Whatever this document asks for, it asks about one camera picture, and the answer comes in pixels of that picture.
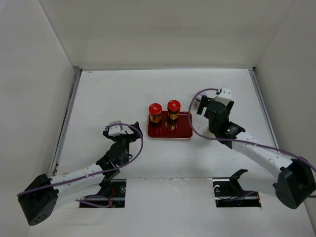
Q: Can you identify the red lid chili sauce jar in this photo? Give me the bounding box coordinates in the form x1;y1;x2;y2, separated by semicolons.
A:
149;103;162;124

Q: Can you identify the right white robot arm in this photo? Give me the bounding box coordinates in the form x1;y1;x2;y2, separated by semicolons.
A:
197;91;316;209

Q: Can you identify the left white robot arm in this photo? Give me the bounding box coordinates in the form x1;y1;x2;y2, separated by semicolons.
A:
18;133;138;226

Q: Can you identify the pink spice jar grey lid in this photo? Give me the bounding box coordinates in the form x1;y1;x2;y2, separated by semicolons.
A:
194;98;201;107

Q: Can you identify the red lacquer tray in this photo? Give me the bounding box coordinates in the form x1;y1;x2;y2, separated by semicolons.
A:
147;111;193;139

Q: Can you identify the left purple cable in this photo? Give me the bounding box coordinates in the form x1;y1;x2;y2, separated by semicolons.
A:
17;122;144;208

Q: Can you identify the purple cable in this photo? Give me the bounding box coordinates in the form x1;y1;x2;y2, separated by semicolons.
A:
189;88;316;173
17;122;144;208

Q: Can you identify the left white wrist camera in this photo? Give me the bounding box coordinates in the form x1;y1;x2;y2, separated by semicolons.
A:
107;120;125;137

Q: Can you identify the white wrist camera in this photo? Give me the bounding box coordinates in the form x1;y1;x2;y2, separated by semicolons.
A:
107;120;125;137
214;87;232;106

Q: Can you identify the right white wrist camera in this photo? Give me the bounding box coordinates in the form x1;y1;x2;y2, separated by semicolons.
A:
214;87;232;106

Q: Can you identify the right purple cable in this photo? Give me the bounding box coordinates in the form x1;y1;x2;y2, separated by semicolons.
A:
189;88;316;173

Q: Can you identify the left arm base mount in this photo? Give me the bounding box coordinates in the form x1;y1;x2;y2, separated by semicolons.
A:
79;179;127;208

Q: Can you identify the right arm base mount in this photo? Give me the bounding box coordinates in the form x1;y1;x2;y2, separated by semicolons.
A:
212;169;261;208

